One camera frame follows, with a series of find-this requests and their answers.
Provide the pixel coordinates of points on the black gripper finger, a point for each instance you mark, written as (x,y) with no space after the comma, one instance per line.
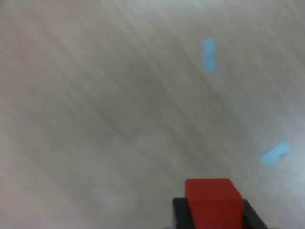
(250,218)
(181,214)

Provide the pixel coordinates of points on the red cube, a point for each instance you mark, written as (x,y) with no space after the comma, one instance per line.
(214,205)

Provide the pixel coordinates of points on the blue tape piece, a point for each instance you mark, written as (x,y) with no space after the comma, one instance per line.
(275,153)
(209,55)

